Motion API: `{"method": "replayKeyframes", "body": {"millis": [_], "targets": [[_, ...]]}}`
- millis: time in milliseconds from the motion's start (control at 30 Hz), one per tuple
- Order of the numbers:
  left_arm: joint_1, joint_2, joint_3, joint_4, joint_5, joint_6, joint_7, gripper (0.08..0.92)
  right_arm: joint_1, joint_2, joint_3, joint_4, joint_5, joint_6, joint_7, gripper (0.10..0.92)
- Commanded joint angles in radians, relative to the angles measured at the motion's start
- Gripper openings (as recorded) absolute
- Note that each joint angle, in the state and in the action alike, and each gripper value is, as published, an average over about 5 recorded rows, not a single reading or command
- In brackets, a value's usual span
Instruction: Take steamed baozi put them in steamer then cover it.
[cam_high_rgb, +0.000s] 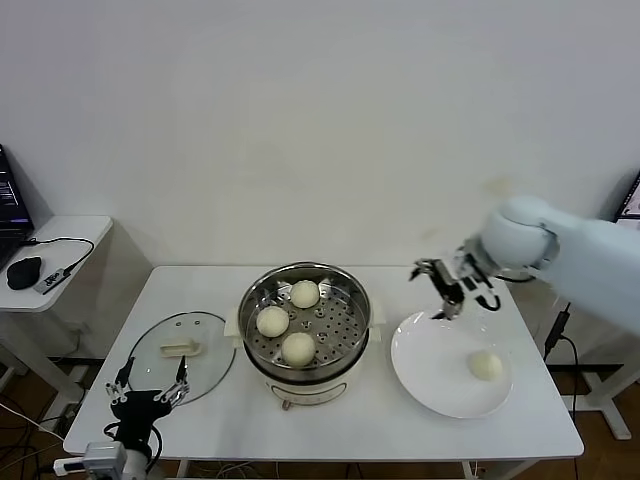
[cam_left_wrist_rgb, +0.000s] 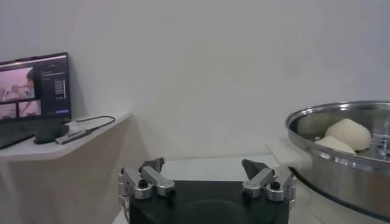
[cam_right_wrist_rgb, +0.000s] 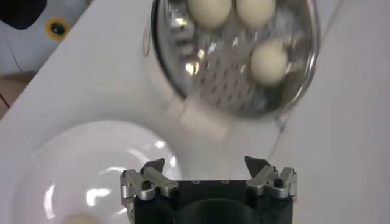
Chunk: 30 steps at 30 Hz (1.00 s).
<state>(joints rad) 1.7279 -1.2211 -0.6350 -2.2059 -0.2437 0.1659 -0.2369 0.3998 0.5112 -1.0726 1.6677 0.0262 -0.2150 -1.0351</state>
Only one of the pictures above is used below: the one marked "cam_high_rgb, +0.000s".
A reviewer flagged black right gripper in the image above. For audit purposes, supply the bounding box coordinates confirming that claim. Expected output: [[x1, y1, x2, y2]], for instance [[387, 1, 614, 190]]
[[409, 252, 481, 321]]

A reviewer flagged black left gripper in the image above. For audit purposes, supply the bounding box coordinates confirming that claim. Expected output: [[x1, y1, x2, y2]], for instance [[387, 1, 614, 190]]
[[104, 354, 192, 451]]

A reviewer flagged round glass lid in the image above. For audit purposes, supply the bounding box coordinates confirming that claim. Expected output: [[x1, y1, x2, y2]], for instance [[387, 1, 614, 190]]
[[124, 311, 237, 408]]

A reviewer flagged white steamed baozi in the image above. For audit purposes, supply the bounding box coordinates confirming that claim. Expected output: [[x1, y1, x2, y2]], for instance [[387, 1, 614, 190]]
[[290, 279, 321, 309], [280, 332, 317, 366], [467, 350, 504, 381], [256, 306, 290, 338]]

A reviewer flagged stainless steel steamer basket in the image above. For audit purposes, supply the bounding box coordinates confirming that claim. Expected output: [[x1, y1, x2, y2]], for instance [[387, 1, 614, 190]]
[[223, 262, 387, 374]]

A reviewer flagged white round plate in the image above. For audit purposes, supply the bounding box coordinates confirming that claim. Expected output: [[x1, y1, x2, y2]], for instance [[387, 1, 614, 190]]
[[390, 309, 515, 419]]

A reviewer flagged grey floor power strip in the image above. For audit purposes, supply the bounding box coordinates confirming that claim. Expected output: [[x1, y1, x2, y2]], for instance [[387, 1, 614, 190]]
[[38, 407, 79, 436]]

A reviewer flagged grey usb hub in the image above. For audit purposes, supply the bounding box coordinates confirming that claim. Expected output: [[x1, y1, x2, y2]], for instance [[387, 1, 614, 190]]
[[32, 267, 71, 295]]

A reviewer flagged cream electric cooker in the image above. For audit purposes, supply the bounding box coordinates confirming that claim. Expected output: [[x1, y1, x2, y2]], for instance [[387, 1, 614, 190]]
[[243, 344, 371, 412]]

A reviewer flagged white side table with mouse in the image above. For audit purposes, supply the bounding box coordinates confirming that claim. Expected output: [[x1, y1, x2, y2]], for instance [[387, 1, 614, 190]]
[[0, 214, 114, 406]]

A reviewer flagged black computer mouse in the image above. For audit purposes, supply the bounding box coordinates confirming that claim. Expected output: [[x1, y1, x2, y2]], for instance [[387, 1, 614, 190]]
[[5, 255, 44, 291]]

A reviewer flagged white side table with label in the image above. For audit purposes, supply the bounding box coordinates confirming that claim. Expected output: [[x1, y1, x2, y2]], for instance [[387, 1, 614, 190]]
[[544, 299, 634, 441]]

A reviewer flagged black laptop beside mouse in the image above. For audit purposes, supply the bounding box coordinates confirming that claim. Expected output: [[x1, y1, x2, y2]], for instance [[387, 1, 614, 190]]
[[0, 144, 35, 271]]

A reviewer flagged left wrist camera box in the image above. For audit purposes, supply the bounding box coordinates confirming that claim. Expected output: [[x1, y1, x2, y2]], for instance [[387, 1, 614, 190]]
[[82, 441, 127, 474]]

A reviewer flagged black cable with adapter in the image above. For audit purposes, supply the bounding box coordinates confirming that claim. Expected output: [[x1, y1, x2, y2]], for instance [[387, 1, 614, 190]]
[[543, 302, 581, 416]]

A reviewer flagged black hub cable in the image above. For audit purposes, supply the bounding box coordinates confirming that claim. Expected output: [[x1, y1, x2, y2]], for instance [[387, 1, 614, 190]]
[[18, 236, 96, 276]]

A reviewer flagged black laptop with white cable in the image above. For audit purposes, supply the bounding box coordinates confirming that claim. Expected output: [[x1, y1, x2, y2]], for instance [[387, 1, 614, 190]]
[[613, 169, 640, 224]]

